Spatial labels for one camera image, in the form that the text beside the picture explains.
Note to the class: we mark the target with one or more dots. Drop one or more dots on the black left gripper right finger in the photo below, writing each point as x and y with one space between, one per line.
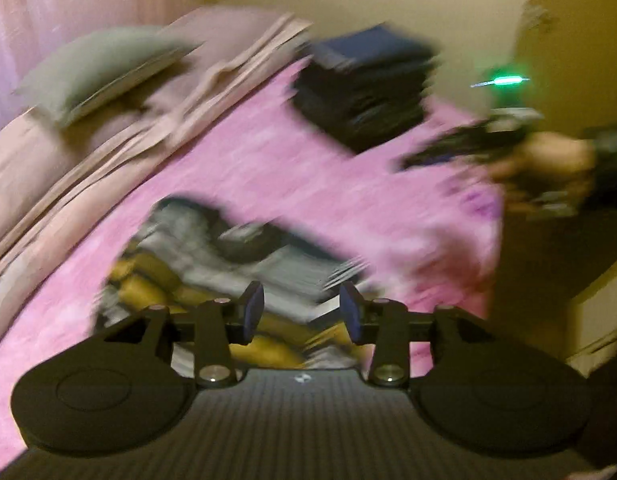
391 328

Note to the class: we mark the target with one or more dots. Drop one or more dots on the person's right hand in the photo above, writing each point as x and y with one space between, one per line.
556 161

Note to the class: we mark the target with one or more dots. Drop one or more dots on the grey green pillow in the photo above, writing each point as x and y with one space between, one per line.
95 69

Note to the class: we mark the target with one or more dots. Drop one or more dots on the striped black yellow garment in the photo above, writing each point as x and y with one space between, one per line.
187 252

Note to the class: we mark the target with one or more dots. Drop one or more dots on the pink floral bed blanket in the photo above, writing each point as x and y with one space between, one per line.
438 225

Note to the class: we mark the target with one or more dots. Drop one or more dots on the dark folded clothes stack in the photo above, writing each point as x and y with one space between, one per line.
365 88

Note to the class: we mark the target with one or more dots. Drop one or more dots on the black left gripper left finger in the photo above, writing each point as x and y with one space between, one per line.
211 328

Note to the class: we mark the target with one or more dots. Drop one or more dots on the beige folded quilt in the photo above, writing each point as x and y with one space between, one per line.
56 184

